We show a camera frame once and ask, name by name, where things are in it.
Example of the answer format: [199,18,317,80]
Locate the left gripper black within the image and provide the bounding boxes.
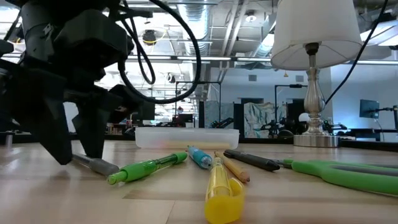
[6,9,135,166]

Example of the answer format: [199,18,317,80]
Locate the grey pen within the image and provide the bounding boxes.
[72,153,120,177]

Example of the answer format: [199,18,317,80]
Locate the green mechanical pencil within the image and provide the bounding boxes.
[106,151,188,185]

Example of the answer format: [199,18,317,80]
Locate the clear plastic pencil box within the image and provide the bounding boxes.
[134,126,241,150]

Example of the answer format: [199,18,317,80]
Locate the blue pen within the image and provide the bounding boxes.
[187,145,214,170]

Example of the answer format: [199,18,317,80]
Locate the yellow wooden pencil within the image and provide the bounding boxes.
[214,150,251,184]

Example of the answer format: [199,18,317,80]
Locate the black pen white print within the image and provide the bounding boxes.
[223,149,281,172]

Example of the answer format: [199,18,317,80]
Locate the green handled scissors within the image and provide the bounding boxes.
[273,158,398,197]

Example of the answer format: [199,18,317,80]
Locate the black monitor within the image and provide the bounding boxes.
[136,101,156,122]

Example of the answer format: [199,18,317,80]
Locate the person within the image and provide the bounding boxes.
[175,106,185,124]

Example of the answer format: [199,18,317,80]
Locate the black hanging device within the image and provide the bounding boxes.
[142,29,157,46]

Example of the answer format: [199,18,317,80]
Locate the long white light strip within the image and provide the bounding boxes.
[127,55,271,62]

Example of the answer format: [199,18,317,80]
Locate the grey crumpled sheet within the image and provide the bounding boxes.
[243,101,289,139]

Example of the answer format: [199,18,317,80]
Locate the table lamp white shade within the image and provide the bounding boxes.
[270,0,364,148]

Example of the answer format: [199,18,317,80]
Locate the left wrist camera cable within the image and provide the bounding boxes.
[117,0,202,105]

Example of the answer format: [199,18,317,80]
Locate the silver ventilation duct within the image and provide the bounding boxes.
[177,0,213,100]

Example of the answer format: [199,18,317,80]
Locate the black aluminium table frame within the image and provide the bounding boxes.
[0,132,398,151]

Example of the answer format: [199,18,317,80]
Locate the black metal frame stand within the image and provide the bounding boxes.
[274,83,308,131]

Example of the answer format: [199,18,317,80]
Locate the long black right arm cable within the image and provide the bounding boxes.
[325,0,389,106]

